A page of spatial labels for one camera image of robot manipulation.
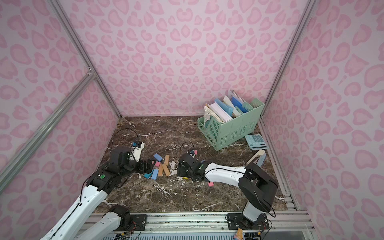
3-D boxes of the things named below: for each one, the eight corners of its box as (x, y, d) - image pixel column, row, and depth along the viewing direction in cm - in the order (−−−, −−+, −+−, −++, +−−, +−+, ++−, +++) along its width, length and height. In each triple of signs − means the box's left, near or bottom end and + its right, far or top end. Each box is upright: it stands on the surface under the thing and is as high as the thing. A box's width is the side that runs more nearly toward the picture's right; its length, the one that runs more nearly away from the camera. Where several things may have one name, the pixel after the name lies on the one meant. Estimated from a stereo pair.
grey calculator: (251, 150, 101) (252, 148, 99) (245, 137, 109) (246, 135, 107) (266, 148, 102) (268, 146, 100) (260, 135, 110) (261, 133, 108)
